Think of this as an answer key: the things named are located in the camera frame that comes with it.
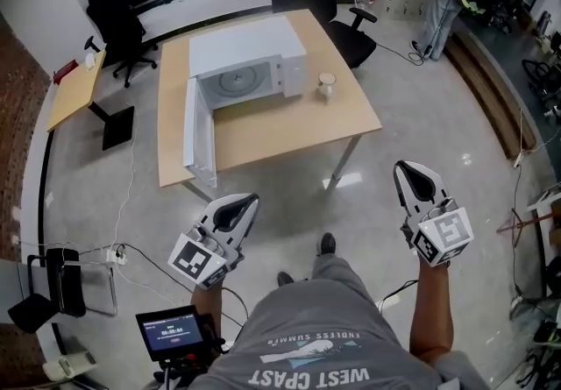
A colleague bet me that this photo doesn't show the black monitor screen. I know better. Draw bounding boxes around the black monitor screen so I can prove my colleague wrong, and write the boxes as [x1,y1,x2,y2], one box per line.
[134,304,206,365]

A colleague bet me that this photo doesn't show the light wooden table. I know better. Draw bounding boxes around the light wooden table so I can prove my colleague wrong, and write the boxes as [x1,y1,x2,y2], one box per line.
[156,8,384,202]

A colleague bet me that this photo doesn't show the white cable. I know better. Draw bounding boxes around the white cable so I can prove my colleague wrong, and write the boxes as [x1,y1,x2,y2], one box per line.
[111,105,138,252]

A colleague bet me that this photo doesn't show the tripod stand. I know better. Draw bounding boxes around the tripod stand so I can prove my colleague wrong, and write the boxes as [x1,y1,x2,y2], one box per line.
[496,203,553,249]

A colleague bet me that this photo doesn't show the white microwave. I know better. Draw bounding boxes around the white microwave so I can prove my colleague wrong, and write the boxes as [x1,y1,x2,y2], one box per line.
[182,14,308,190]

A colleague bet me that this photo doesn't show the red box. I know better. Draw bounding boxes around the red box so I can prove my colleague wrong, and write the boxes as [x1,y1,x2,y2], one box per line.
[52,59,81,85]

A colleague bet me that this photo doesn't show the small yellow table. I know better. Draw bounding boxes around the small yellow table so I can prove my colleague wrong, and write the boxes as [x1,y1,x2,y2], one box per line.
[46,49,136,152]

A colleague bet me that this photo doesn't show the black cable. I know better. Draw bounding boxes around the black cable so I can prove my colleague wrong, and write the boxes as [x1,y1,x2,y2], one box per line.
[124,243,246,328]

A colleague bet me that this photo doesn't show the black folding chair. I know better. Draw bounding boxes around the black folding chair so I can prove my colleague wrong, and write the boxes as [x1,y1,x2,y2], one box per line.
[7,247,118,336]

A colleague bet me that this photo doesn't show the beige handheld device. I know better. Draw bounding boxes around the beige handheld device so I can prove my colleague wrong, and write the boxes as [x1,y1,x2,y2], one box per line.
[42,351,98,380]

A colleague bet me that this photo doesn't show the person in grey shirt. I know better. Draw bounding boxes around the person in grey shirt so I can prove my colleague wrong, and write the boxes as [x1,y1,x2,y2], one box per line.
[199,280,492,390]

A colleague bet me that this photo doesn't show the person's black right shoe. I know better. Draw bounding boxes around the person's black right shoe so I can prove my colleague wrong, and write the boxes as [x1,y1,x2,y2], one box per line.
[316,232,337,258]

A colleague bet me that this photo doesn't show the person's right forearm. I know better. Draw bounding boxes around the person's right forearm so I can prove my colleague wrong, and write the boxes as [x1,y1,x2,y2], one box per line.
[409,263,456,363]

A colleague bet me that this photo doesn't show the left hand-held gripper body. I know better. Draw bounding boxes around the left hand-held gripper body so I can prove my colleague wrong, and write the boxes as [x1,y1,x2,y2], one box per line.
[167,221,245,291]

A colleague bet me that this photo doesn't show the wooden step platform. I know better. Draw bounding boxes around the wooden step platform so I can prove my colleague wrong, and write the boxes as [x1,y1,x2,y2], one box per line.
[443,31,538,161]

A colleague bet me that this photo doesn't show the person's left forearm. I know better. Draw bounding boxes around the person's left forearm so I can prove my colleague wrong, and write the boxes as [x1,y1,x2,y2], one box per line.
[189,282,225,323]

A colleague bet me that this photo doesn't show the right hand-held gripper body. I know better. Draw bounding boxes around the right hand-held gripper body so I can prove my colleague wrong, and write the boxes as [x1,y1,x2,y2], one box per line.
[400,197,476,269]

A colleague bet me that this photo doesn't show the grey trousers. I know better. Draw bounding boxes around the grey trousers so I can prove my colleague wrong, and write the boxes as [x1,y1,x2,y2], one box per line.
[306,252,373,306]

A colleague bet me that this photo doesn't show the white cup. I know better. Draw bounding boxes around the white cup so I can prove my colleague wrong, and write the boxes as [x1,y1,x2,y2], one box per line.
[317,72,337,99]

